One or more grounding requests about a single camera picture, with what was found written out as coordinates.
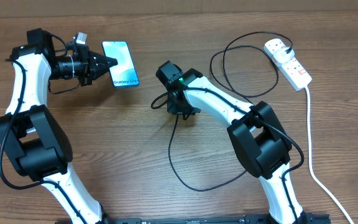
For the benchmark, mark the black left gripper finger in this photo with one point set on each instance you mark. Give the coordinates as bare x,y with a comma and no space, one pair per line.
96,71
96,59

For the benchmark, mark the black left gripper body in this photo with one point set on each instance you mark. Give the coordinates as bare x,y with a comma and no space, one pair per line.
82,54

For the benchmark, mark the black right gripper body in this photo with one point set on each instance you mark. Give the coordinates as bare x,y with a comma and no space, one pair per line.
183,107

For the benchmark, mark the smartphone with teal screen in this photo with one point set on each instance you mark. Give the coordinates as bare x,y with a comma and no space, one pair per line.
123,75

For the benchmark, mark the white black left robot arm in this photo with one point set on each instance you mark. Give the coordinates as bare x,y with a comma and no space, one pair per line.
34,149

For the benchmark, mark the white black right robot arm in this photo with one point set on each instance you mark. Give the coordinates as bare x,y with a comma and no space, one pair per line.
258,138

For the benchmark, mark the white charger plug adapter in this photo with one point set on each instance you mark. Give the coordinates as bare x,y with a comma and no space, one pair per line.
283,55

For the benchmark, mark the white power extension strip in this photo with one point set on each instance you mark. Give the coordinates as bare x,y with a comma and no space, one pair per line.
293,71

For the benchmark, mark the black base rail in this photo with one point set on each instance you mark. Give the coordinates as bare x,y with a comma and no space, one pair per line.
308,218

